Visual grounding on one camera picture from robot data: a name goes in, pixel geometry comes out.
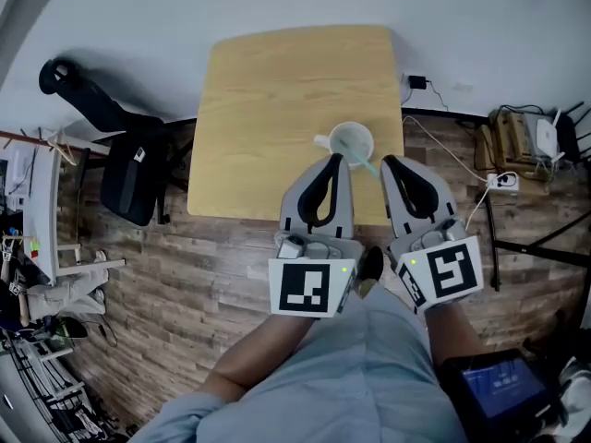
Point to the person's light blue shirt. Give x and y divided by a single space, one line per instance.
332 386

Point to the black backpack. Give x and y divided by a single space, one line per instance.
131 178

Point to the black power adapter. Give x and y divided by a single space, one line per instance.
418 82

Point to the white router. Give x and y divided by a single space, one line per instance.
548 134

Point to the person's black shoe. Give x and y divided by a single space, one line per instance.
370 266

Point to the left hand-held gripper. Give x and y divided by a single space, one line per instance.
300 289

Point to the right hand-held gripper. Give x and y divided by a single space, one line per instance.
450 270

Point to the light blue straw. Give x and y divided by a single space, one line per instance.
362 160

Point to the white desk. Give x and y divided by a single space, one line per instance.
41 201

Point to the white power strip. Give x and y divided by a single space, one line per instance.
503 183

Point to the white cup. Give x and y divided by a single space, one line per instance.
353 133

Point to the person's left forearm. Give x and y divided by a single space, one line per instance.
258 358

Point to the person's right forearm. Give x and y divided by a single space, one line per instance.
450 335

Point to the black tablet with blue screen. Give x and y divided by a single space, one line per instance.
501 386

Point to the black metal frame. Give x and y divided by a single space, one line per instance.
531 247

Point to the black router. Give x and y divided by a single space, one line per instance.
569 136

